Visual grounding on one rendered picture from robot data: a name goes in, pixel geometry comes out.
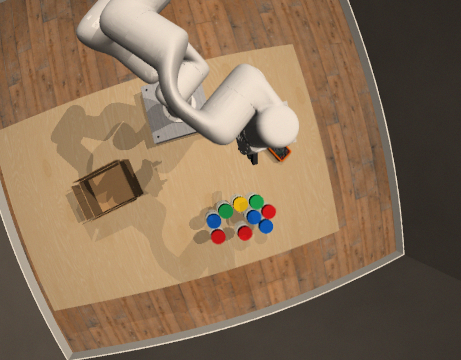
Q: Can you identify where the open brown cardboard box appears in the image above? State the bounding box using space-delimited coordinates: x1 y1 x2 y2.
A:
72 159 144 222

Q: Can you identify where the clear glass bottle with yellow cap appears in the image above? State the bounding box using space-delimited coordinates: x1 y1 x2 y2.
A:
230 193 248 212

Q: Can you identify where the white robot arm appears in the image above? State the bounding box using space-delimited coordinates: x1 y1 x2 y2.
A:
76 0 299 148

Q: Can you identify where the blue bottle cap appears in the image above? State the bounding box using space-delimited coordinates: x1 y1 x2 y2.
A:
205 209 221 229
242 206 261 225
255 215 273 234

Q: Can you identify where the clear bottle with green cap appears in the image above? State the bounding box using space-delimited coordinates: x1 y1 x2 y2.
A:
216 200 233 219
245 192 264 209

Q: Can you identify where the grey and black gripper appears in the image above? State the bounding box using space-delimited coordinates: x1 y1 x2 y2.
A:
236 134 267 165

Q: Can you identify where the clear bottle with red cap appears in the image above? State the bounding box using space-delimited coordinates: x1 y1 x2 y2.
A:
210 225 226 244
234 221 252 241
257 201 276 219

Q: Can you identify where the orange digital multimeter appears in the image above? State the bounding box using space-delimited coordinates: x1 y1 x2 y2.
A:
267 147 291 162

